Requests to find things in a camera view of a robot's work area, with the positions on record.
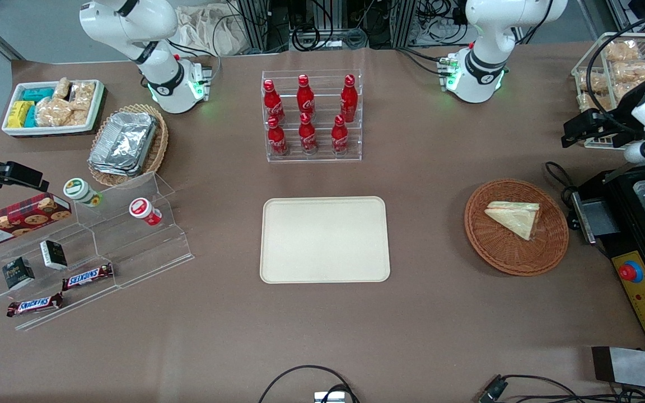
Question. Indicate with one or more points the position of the red lidded cup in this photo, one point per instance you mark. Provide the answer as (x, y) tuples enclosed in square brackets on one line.
[(142, 210)]

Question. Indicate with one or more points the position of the grey flat panel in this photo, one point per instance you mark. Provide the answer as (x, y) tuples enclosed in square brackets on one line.
[(636, 366)]

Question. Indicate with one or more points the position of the beige cloth bag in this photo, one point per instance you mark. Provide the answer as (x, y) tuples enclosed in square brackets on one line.
[(210, 31)]

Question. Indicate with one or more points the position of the black and yellow sealing machine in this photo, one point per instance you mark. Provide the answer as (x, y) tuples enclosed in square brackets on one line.
[(644, 302)]

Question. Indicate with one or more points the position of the stacked aluminium foil containers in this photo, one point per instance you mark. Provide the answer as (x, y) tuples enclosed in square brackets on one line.
[(124, 143)]

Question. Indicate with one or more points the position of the clear acrylic step display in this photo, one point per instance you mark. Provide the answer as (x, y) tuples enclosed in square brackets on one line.
[(143, 252)]

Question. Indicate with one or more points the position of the red cookie box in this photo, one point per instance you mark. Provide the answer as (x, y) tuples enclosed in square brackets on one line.
[(14, 221)]

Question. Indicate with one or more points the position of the clear acrylic bottle rack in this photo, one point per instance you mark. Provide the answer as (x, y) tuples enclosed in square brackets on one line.
[(322, 157)]

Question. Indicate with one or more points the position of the bagged fried snack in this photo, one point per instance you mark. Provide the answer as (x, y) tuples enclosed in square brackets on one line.
[(591, 81), (622, 51), (630, 71), (587, 102)]

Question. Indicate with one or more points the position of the clear bag of rice crackers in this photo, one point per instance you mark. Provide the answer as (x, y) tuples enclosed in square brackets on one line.
[(83, 95), (54, 112), (62, 88)]

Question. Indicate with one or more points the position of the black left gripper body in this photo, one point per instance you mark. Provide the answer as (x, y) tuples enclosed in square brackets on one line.
[(618, 121)]

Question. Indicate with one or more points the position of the white rectangular snack tray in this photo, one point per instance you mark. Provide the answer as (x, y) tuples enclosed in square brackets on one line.
[(97, 109)]

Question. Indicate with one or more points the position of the teal snack packet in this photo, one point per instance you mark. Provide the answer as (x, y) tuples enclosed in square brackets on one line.
[(38, 94)]

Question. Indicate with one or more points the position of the triangle sandwich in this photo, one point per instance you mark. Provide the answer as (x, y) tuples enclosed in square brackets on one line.
[(515, 218)]

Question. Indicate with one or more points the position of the red cola bottle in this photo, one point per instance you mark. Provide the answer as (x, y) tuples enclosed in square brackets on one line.
[(305, 98), (277, 140), (307, 137), (339, 138), (272, 103), (348, 99)]

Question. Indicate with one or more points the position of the beige plastic tray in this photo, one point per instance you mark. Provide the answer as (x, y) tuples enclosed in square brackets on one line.
[(325, 240)]

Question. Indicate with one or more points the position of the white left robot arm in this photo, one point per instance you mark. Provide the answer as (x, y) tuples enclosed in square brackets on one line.
[(485, 56)]

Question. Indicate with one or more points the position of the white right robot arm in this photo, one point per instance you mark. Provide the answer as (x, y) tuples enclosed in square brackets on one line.
[(154, 56)]

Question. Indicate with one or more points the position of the green lidded cup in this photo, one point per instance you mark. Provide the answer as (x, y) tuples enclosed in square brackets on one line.
[(79, 190)]

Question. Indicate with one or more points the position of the yellow snack packet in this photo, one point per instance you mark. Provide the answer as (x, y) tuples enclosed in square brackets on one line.
[(18, 113)]

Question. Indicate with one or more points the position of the round brown wicker basket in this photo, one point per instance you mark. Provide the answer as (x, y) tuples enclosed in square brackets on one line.
[(501, 252)]

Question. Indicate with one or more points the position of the small black box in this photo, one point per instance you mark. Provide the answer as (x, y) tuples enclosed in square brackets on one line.
[(18, 273), (54, 254)]

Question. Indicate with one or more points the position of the red emergency stop button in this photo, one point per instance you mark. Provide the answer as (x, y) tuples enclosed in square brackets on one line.
[(630, 271)]

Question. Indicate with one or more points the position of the oval wicker basket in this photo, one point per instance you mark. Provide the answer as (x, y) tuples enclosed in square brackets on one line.
[(159, 148)]

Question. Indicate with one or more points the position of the brown snickers bar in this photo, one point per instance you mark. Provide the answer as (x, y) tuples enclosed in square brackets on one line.
[(34, 305), (87, 276)]

